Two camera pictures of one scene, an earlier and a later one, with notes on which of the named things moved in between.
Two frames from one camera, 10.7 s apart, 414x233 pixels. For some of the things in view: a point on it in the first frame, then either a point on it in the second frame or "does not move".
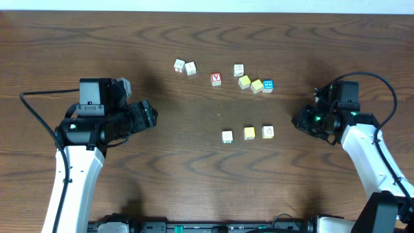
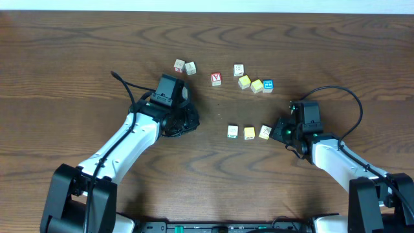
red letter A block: x=216 y=79 does not move
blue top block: x=268 y=86 does not move
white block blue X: x=239 y=70 does not move
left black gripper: x=135 y=112 -> x=196 y=122
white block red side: x=179 y=66 does not move
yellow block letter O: x=249 y=133 does not move
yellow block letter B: x=257 y=86 does not move
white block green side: x=228 y=136 -> x=233 y=131
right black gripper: x=302 y=122 -> x=277 y=130
